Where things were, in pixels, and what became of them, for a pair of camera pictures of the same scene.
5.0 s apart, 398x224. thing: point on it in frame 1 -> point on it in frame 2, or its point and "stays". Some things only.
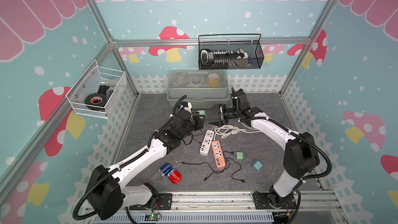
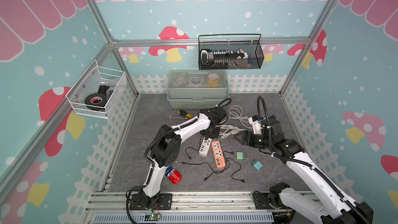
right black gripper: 222,121 -> 249,141
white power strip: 207,142 stays
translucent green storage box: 204,88 stays
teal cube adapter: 257,164 stays
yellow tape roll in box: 213,79 stays
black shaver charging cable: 192,138 -> 199,148
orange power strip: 218,154 stays
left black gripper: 197,119 -> 214,136
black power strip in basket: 221,58 stays
